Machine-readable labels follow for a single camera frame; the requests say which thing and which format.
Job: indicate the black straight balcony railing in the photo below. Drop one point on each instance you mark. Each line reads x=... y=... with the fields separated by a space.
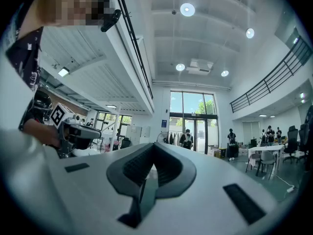
x=132 y=34

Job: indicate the black pedestal fan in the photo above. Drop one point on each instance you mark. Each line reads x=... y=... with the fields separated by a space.
x=161 y=138

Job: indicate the grey chair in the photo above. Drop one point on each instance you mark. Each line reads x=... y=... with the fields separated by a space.
x=267 y=158

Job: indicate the black head camera mount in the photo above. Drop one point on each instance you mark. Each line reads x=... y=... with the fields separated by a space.
x=111 y=21

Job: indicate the white power strip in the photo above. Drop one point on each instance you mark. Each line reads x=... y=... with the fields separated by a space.
x=290 y=189

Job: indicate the clothes rack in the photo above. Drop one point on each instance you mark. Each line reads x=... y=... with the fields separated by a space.
x=172 y=138

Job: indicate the yellow bin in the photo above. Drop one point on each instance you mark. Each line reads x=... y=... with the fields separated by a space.
x=223 y=152

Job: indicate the white ceiling air conditioner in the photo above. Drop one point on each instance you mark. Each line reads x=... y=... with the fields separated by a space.
x=199 y=66

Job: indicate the blue wall sign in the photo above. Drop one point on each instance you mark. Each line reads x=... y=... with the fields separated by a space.
x=164 y=123

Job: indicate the black office chair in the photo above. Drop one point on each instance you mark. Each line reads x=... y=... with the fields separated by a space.
x=304 y=138
x=291 y=141

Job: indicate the round ceiling light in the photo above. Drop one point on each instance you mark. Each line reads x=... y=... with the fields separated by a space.
x=225 y=73
x=250 y=33
x=180 y=67
x=187 y=9

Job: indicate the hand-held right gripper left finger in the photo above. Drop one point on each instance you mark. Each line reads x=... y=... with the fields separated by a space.
x=129 y=172

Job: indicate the white office table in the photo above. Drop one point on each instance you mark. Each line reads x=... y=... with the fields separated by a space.
x=265 y=148

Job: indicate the black helmet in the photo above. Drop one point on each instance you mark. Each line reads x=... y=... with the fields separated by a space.
x=42 y=101

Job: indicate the person's head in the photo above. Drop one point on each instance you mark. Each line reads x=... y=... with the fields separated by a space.
x=63 y=4

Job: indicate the black white patterned shirt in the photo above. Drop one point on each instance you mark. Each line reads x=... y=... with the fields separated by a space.
x=24 y=57

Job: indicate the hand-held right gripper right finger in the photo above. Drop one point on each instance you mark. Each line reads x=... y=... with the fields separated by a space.
x=176 y=175

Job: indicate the black curved balcony railing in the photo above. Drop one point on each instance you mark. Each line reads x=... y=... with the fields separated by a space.
x=268 y=87

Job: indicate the glass entrance door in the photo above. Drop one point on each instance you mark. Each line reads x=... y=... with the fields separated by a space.
x=193 y=106

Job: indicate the person's left forearm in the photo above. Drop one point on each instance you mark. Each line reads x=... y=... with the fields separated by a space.
x=39 y=132

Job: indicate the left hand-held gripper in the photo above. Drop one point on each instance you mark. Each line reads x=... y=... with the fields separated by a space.
x=60 y=115

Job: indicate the white cabinet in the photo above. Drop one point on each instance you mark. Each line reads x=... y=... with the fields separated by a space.
x=134 y=134

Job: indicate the rectangular ceiling light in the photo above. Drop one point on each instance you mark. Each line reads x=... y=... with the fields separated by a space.
x=63 y=72

